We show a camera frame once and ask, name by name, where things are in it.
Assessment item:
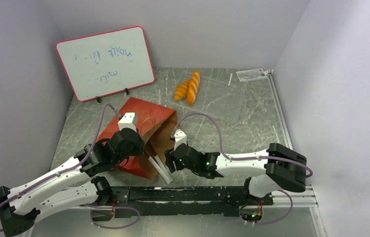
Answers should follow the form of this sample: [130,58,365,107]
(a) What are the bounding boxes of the small white card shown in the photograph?
[236,69,269,82]

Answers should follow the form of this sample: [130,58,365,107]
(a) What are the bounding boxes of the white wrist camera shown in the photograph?
[118,113,138,132]
[171,129,187,150]

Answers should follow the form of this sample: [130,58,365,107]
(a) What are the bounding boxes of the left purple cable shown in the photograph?
[0,103,142,233]

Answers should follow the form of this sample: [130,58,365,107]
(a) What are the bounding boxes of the long orange baguette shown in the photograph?
[186,71,201,106]

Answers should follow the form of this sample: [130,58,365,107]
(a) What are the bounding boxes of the red framed whiteboard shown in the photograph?
[55,26,156,102]

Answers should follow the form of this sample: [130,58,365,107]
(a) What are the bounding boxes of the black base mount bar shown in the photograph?
[93,181,273,218]

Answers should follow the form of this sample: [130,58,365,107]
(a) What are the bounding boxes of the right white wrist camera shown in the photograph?
[171,129,187,150]

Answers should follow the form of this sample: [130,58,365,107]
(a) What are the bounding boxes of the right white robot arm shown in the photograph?
[165,143,311,204]

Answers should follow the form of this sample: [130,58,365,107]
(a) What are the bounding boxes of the white marker pen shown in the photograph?
[227,73,233,86]

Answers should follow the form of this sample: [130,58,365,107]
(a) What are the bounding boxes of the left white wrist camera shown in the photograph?
[118,113,138,132]

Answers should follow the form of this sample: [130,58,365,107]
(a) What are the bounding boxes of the small striped orange croissant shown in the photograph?
[174,80,189,101]

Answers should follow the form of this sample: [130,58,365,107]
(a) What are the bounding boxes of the red paper bag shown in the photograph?
[113,97,178,180]

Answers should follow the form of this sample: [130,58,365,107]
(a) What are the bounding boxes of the white handled metal tongs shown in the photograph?
[145,152,173,184]

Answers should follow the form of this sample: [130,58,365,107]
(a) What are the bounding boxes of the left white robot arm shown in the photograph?
[0,128,145,237]

